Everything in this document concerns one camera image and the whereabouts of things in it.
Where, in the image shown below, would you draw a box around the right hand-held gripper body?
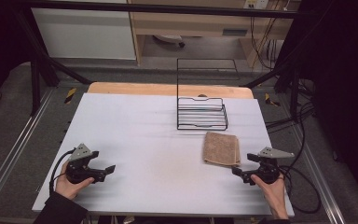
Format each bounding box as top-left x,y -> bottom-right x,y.
246,147 -> 296,185

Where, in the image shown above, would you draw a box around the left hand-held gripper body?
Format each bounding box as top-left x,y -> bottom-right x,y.
65,143 -> 100,185

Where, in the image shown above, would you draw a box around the brown towel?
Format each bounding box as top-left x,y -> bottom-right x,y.
202,131 -> 241,168

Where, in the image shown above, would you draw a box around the black wire rack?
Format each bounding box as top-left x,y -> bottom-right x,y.
176,58 -> 241,132

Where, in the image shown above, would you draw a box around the person's left hand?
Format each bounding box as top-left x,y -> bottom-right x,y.
55,161 -> 96,201

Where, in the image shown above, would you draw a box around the person's right hand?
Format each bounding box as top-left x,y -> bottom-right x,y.
250,173 -> 290,219

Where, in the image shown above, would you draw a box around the yellow black floor tape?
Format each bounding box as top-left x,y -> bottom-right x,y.
264,92 -> 282,107
63,87 -> 77,105

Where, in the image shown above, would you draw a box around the wooden table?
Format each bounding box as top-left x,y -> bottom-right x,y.
87,81 -> 255,100

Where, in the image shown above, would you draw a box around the white cabinet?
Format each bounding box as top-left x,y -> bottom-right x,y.
31,0 -> 137,61

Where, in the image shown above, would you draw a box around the office chair base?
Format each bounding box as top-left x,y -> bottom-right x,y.
152,34 -> 186,49

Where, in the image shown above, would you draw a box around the light wooden desk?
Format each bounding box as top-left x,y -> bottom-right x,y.
127,0 -> 302,67

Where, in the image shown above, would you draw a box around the white power outlet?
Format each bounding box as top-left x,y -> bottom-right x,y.
242,0 -> 269,10

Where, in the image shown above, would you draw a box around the left hand-held gripper black cable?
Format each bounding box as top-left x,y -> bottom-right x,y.
48,148 -> 76,195

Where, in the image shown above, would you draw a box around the hand-held gripper black cable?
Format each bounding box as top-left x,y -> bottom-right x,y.
48,148 -> 76,195
278,164 -> 322,215

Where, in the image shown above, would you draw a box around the right hand-held gripper black cable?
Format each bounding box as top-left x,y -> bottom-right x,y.
278,164 -> 322,215

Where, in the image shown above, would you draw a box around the aluminium floor rail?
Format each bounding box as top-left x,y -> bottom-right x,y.
0,88 -> 56,213
287,122 -> 347,224

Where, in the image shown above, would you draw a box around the black floor cables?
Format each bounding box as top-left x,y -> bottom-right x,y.
265,77 -> 318,133

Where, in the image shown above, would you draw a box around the black metal frame stand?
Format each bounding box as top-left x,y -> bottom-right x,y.
241,8 -> 330,124
12,6 -> 92,117

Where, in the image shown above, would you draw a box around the hanging cable bundle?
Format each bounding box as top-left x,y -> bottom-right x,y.
249,8 -> 282,71

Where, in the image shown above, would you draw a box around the black metal frame crossbar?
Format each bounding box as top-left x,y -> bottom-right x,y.
12,0 -> 320,20

